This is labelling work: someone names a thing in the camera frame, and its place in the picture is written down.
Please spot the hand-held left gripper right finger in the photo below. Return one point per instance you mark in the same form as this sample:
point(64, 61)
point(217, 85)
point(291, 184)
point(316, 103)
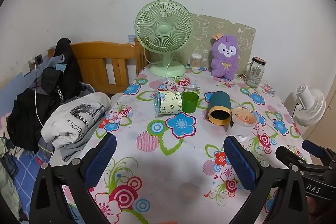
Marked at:
point(239, 163)

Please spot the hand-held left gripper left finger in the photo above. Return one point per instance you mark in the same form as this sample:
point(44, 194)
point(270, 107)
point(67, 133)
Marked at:
point(101, 158)

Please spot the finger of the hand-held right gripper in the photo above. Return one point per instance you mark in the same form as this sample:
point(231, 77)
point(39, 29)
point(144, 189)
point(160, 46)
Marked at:
point(313, 148)
point(287, 155)

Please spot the teal cup yellow rim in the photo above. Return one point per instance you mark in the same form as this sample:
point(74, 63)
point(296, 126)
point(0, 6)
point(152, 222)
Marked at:
point(220, 106)

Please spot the patterned paper cup clear lid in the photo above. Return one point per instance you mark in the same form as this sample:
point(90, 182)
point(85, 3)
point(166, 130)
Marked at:
point(170, 103)

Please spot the green plastic cup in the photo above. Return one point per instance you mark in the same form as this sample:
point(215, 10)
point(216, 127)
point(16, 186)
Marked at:
point(190, 103)

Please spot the grey folded cloth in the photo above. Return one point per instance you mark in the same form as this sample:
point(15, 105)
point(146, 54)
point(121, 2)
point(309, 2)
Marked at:
point(76, 148)

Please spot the white standing fan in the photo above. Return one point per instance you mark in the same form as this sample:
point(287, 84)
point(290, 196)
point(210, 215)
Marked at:
point(309, 106)

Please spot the clear plastic dish orange residue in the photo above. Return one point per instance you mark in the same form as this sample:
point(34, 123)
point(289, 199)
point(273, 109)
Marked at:
point(244, 116)

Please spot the white printed t-shirt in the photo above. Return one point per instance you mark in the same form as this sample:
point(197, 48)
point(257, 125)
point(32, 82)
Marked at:
point(76, 116)

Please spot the floral tablecloth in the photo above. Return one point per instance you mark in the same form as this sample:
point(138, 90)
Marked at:
point(157, 161)

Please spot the blue checkered bed sheet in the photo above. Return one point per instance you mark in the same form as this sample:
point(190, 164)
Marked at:
point(26, 174)

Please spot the black clothes pile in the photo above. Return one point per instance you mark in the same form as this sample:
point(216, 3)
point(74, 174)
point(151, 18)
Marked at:
point(29, 113)

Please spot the glass jar mug with lid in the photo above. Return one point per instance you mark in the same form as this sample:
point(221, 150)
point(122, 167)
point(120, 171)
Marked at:
point(254, 74)

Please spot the black hanging garment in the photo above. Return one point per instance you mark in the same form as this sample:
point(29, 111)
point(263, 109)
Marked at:
point(67, 69)

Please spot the pale green clothing heap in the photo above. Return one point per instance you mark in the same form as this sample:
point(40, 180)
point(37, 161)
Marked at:
point(6, 182)

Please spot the purple plush toy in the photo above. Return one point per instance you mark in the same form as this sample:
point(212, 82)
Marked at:
point(225, 61)

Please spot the wooden bed headboard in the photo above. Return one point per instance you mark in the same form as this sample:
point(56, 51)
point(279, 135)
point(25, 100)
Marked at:
point(99, 53)

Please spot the blue grey garment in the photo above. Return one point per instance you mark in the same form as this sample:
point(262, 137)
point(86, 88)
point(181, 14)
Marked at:
point(57, 62)

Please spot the clear cotton swab container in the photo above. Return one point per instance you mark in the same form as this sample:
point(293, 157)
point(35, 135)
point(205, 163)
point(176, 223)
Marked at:
point(197, 61)

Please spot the green desk fan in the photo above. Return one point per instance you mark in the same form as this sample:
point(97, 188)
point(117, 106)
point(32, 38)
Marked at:
point(164, 29)

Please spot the wall socket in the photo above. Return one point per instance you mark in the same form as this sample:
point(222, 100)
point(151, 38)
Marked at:
point(38, 59)

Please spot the beige patterned wall panel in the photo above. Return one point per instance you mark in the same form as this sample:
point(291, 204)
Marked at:
point(204, 27)

